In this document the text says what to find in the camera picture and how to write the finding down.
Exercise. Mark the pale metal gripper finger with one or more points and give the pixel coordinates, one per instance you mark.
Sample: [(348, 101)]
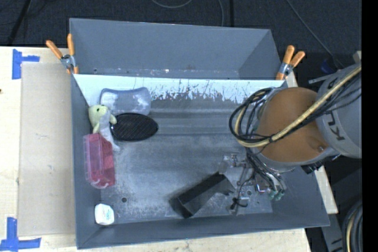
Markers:
[(228, 164), (242, 199)]

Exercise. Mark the dark green flat block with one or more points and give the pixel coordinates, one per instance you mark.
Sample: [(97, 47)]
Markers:
[(200, 193)]

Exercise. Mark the grey metal bin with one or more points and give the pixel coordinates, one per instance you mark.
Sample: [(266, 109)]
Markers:
[(165, 162)]

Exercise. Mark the black oval mesh object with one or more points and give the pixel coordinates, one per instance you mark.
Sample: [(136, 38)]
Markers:
[(134, 127)]

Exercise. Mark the pink clear plastic box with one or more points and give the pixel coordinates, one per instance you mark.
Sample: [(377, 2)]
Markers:
[(99, 160)]

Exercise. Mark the small white container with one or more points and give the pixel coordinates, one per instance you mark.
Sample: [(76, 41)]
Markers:
[(104, 214)]

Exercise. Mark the pale green toy animal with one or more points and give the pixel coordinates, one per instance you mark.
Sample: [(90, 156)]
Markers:
[(99, 113)]

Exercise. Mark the pale flat board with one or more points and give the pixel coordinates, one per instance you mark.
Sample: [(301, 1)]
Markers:
[(44, 141)]

